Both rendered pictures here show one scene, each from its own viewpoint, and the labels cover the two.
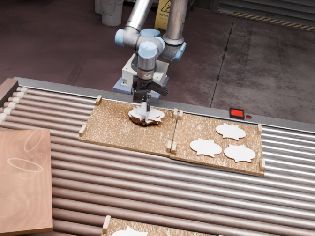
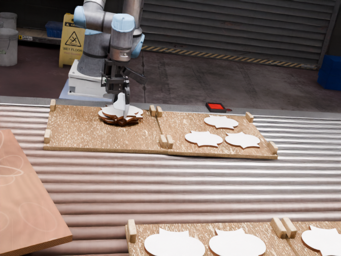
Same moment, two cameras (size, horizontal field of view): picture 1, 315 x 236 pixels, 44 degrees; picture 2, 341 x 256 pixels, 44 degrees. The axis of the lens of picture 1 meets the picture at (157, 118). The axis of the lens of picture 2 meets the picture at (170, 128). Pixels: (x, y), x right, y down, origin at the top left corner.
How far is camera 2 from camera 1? 52 cm
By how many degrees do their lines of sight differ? 18
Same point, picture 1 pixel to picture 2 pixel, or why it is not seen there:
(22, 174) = not seen: outside the picture
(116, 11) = (11, 49)
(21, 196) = (6, 205)
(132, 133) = (111, 134)
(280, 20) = (189, 51)
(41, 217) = (49, 225)
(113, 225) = (139, 231)
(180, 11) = not seen: outside the picture
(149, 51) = (128, 23)
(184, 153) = (182, 147)
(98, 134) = (68, 138)
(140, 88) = (115, 75)
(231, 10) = not seen: hidden behind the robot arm
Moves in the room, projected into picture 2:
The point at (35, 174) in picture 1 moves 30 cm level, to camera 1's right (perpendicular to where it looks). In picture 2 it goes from (14, 179) to (140, 177)
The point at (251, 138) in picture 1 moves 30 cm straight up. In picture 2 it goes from (244, 126) to (261, 55)
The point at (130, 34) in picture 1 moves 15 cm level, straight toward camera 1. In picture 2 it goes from (93, 10) to (102, 20)
